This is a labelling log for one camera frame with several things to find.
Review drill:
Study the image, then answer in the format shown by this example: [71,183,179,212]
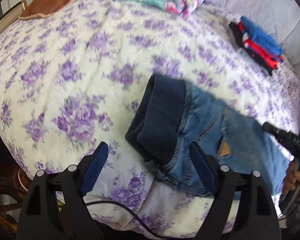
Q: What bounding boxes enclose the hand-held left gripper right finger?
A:
[190,141,282,240]

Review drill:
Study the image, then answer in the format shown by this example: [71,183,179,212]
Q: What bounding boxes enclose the purple floral bedspread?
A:
[0,0,300,238]

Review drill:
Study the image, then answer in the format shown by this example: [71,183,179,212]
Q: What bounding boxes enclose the golden wooden frame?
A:
[0,1,28,43]

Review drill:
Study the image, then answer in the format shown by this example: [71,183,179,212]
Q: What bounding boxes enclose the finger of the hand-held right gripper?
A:
[262,122,300,160]

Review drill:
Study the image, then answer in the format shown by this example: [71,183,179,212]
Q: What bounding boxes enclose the brown pillow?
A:
[19,0,100,20]

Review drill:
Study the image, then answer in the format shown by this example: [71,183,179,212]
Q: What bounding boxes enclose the folded blue garment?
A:
[240,16,283,57]

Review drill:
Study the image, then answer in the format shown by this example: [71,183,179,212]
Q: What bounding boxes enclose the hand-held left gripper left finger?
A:
[16,141,109,240]

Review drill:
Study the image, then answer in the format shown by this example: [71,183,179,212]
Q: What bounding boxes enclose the black cable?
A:
[86,201,165,238]

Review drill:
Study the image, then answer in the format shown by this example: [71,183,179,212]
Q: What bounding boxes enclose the stack of folded clothes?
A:
[229,21,278,77]

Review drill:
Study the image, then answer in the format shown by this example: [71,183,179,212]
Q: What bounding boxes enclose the person's right hand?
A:
[282,160,300,195]

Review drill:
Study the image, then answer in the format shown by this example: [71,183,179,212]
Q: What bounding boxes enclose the folded red garment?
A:
[237,22,284,69]

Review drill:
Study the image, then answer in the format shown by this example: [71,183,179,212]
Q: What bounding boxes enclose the blue denim pants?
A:
[125,74,299,200]

